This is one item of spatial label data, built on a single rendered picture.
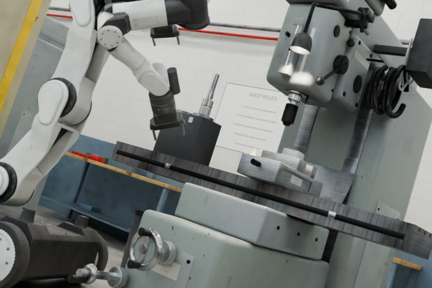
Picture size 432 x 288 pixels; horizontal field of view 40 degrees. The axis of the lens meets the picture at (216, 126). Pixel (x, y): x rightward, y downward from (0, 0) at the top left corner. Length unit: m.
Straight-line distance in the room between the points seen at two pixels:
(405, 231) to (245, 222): 0.47
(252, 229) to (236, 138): 5.56
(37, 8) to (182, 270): 2.05
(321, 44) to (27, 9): 1.81
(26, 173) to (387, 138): 1.36
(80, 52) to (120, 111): 6.65
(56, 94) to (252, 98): 5.53
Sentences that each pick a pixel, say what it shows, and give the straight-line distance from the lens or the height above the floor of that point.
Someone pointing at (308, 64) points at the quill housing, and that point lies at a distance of 2.09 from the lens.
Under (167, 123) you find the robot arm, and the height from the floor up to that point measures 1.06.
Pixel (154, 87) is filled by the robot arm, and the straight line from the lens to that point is 2.02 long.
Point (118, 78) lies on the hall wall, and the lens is 8.99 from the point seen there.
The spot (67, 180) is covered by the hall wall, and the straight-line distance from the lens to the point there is 9.11.
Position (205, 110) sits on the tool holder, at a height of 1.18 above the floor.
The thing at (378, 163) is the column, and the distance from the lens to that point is 2.40.
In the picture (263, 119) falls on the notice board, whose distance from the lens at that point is 7.25.
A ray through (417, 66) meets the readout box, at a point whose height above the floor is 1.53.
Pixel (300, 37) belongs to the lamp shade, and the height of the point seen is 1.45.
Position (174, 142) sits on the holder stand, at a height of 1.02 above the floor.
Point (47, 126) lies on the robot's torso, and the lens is 2.05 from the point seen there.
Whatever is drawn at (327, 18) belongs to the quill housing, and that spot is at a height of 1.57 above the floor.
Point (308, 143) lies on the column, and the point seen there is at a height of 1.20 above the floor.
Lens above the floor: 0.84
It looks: 7 degrees up
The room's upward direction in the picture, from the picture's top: 18 degrees clockwise
